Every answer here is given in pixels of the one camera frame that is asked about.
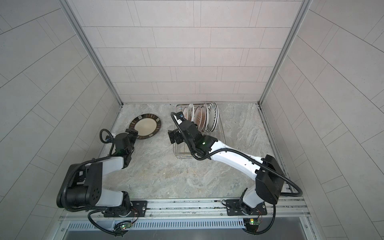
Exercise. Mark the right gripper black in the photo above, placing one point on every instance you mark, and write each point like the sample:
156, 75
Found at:
171, 132

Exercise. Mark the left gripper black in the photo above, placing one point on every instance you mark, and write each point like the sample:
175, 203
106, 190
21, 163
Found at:
135, 132

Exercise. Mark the white watermelon pattern plate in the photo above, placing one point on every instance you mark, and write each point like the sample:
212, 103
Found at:
189, 112

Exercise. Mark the black white striped plate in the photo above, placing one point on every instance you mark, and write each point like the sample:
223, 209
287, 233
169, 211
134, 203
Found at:
212, 117

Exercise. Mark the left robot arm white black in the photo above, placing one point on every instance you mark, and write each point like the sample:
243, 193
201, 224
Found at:
82, 188

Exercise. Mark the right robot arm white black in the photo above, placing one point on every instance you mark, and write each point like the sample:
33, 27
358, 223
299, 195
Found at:
265, 171

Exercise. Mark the orange sunburst plate front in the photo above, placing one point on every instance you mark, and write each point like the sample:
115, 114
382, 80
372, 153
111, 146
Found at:
198, 117

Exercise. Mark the orange pattern plate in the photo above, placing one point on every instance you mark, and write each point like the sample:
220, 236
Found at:
207, 115
202, 125

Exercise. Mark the left circuit board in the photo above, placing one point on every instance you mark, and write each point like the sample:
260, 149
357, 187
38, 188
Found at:
122, 228

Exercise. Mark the circuit board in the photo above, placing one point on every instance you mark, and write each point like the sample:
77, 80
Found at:
251, 225
122, 228

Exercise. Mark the left corner aluminium profile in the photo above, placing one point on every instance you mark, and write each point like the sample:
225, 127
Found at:
88, 47

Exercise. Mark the corner aluminium profile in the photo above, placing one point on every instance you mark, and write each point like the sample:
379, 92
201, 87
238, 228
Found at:
287, 44
88, 47

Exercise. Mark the right circuit board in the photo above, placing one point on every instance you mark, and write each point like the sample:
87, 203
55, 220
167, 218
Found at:
251, 225

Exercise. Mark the right corner aluminium profile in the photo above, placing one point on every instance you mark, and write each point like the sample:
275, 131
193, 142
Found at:
287, 44

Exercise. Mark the metal wire dish rack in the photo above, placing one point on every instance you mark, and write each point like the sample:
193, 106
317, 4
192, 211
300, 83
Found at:
181, 151

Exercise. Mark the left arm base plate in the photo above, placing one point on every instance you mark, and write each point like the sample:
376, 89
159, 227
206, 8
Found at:
135, 209

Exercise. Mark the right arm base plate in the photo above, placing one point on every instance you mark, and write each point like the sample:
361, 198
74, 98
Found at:
235, 208

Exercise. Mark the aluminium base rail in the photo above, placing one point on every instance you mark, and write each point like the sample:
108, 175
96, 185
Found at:
205, 208

